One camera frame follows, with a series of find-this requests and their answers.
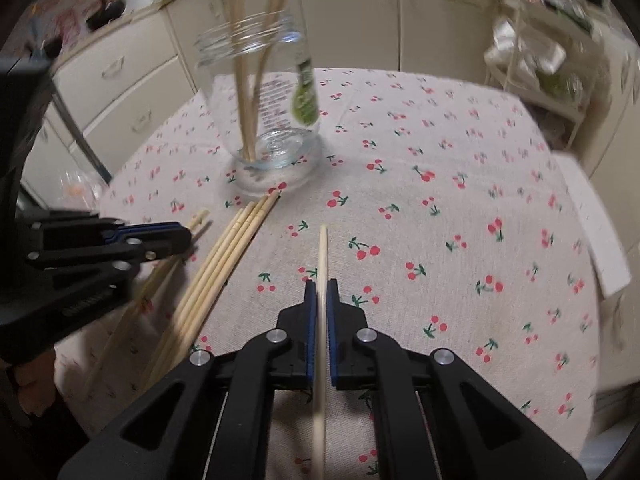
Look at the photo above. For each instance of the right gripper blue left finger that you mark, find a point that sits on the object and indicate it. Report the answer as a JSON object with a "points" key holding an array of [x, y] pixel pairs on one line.
{"points": [[295, 366]]}

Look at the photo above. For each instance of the cherry print tablecloth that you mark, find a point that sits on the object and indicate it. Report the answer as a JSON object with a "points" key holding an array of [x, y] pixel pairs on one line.
{"points": [[449, 224]]}

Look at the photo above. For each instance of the white wire storage rack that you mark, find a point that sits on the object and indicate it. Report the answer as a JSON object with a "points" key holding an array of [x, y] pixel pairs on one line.
{"points": [[547, 53]]}

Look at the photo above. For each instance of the white wooden stool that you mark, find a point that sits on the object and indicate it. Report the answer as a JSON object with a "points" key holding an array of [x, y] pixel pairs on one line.
{"points": [[606, 250]]}

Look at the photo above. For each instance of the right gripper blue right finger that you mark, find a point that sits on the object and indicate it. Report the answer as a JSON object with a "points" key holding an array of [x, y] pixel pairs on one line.
{"points": [[349, 367]]}

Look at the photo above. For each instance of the cream kitchen cabinets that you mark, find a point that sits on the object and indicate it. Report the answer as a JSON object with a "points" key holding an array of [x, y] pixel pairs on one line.
{"points": [[197, 105]]}

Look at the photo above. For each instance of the clear glass jar green label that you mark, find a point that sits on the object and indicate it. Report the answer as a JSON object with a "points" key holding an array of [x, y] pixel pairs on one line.
{"points": [[286, 132]]}

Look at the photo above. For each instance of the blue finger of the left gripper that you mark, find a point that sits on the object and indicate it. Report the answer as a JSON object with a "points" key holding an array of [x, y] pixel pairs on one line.
{"points": [[156, 252], [148, 237]]}

